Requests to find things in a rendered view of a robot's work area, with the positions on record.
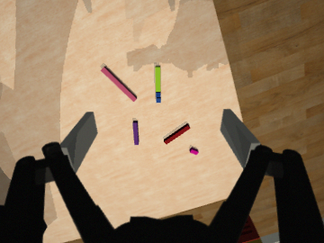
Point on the pink rod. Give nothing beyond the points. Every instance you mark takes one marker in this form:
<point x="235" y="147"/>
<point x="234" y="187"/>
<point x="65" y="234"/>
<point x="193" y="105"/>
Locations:
<point x="116" y="81"/>

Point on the purple rod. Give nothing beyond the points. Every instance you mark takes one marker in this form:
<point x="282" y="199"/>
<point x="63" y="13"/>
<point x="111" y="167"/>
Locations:
<point x="136" y="132"/>

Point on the lime green rod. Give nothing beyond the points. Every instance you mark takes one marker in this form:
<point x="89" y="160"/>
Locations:
<point x="157" y="69"/>

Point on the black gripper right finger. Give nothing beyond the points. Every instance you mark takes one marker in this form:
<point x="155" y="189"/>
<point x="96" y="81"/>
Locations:
<point x="299" y="219"/>

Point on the dark red rod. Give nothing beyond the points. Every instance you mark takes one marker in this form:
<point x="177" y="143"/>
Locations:
<point x="177" y="134"/>

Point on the small magenta block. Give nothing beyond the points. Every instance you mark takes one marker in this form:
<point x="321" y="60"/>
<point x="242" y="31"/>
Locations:
<point x="194" y="151"/>

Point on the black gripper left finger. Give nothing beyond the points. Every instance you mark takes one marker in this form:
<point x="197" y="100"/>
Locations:
<point x="23" y="213"/>

